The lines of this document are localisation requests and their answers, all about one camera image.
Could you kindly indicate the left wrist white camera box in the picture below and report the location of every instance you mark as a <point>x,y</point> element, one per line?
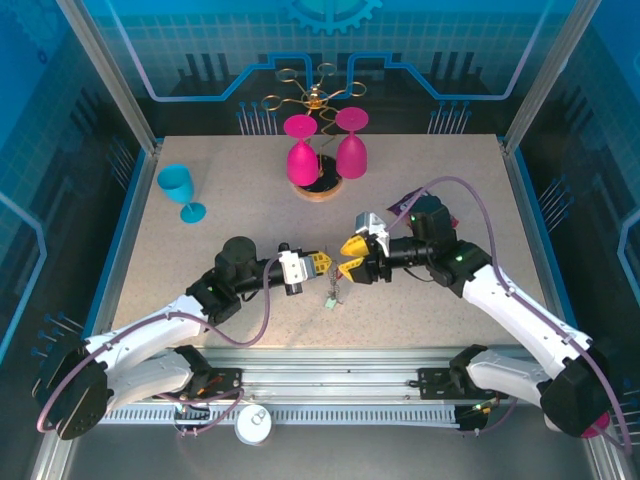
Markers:
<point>295,270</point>

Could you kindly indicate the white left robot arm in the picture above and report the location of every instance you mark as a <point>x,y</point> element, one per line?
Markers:
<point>145,332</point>

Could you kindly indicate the white round cap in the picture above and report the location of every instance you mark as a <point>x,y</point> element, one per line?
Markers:
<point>254,424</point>

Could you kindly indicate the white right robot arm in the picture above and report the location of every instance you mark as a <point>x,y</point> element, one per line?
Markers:
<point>520,310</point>

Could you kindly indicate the blue plastic wine glass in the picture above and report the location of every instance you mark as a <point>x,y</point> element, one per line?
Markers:
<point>175,185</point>

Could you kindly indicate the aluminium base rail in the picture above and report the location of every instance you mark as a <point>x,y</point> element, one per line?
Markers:
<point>325,375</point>

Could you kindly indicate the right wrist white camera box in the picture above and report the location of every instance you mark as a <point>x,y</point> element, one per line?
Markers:
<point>371,227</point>

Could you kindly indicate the pink plastic wine glass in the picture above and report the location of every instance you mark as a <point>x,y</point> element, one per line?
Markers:
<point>351,155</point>
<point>301,160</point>

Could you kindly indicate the small green key tag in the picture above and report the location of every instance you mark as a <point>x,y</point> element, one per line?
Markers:
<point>330,302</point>

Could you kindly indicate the pink and white tape roll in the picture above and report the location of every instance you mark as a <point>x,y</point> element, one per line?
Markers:
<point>597,429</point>

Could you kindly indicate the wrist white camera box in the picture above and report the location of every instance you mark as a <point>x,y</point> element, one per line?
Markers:
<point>295,270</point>
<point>371,227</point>

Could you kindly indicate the aluminium table edge rail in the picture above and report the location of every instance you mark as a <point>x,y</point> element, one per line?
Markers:
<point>530,225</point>
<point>132,220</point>

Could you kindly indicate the purple Fox's candy bag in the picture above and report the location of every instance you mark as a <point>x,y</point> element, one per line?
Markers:
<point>400,205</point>

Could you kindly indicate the aluminium frame post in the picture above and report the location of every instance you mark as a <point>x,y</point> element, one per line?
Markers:
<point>540,75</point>
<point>112,75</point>

